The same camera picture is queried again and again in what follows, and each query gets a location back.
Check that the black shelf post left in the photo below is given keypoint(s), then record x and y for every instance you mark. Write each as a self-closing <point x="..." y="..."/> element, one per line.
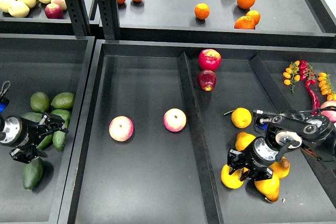
<point x="79" y="17"/>

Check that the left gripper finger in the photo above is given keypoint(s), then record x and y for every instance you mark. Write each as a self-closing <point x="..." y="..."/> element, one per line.
<point x="50" y="124"/>
<point x="26" y="156"/>

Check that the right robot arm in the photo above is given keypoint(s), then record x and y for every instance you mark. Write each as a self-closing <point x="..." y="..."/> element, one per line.
<point x="282" y="133"/>

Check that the black upper left shelf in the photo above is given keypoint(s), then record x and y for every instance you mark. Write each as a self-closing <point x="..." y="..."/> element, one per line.
<point x="36" y="22"/>

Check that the pale pink apple on shelf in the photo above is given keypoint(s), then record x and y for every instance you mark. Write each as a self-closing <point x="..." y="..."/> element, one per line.
<point x="61" y="3"/>

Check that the dark red apple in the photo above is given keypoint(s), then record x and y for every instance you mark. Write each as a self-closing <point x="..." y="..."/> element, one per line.
<point x="206" y="80"/>

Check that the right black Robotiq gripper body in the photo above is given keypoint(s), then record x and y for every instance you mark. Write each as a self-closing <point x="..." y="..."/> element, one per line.
<point x="260" y="154"/>

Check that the green avocado centre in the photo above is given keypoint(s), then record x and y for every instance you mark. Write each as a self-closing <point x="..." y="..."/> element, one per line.
<point x="64" y="114"/>

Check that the green avocado top right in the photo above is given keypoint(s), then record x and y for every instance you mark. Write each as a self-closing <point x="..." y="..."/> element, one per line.
<point x="63" y="100"/>

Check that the red chili pepper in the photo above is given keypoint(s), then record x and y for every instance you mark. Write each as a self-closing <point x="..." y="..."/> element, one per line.
<point x="315" y="103"/>

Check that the green avocado bottom left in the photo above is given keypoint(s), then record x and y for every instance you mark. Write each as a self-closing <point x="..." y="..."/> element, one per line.
<point x="32" y="116"/>

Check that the dark green avocado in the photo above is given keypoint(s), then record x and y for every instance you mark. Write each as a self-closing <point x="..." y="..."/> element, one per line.
<point x="33" y="173"/>

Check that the orange tomato bunch right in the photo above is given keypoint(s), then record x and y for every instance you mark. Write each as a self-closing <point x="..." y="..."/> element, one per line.
<point x="326" y="86"/>

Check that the pale yellow apple front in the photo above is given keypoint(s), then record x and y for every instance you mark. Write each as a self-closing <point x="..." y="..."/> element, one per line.
<point x="18" y="9"/>

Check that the black middle tray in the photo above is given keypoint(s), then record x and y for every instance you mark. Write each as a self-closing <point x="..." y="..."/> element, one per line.
<point x="152" y="177"/>

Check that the green avocado middle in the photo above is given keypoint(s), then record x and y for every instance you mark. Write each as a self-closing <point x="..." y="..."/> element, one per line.
<point x="45" y="142"/>

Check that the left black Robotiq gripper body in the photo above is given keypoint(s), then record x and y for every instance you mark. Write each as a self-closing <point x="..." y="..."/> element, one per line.
<point x="20" y="133"/>

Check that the pale yellow apple far left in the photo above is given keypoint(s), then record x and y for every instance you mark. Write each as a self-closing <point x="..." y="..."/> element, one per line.
<point x="4" y="5"/>

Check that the red cherry tomato bunch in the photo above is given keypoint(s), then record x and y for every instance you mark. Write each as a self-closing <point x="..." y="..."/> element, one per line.
<point x="307" y="73"/>

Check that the yellow pear hidden right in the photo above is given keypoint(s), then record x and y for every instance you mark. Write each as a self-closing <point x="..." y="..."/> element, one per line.
<point x="281" y="168"/>

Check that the green avocado top left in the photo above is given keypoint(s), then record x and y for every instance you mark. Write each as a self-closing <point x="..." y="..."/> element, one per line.
<point x="39" y="102"/>

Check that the green avocado right lower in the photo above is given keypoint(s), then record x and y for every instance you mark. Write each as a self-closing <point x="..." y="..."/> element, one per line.
<point x="59" y="139"/>

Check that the black shelf post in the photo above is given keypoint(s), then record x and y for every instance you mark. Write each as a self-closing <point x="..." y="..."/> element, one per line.
<point x="108" y="10"/>
<point x="79" y="17"/>

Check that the red apple on shelf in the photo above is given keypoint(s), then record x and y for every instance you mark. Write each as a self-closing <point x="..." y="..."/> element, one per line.
<point x="54" y="11"/>

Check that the black left tray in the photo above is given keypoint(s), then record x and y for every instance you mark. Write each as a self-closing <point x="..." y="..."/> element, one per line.
<point x="51" y="64"/>

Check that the black shelf post right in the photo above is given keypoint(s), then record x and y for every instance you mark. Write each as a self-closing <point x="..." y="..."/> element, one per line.
<point x="108" y="10"/>

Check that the black tray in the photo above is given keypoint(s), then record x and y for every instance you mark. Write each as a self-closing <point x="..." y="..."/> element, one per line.
<point x="51" y="64"/>
<point x="152" y="177"/>

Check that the pink apple left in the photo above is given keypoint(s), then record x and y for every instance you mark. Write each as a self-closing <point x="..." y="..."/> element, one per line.
<point x="121" y="128"/>

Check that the pink apple at right edge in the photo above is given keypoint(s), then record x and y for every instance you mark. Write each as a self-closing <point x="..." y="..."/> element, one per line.
<point x="328" y="110"/>

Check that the black tray divider left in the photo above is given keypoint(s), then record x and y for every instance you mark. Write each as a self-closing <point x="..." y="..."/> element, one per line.
<point x="203" y="161"/>

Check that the round yellow pear with stem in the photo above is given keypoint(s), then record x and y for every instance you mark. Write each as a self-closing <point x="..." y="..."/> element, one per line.
<point x="240" y="117"/>

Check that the orange cherry tomato bunch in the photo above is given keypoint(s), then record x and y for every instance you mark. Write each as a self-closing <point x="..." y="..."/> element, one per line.
<point x="291" y="75"/>

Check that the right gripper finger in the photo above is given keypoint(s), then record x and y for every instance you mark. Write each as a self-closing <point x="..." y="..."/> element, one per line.
<point x="262" y="174"/>
<point x="236" y="161"/>

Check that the bright red apple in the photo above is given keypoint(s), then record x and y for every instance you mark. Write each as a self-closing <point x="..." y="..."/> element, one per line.
<point x="209" y="59"/>

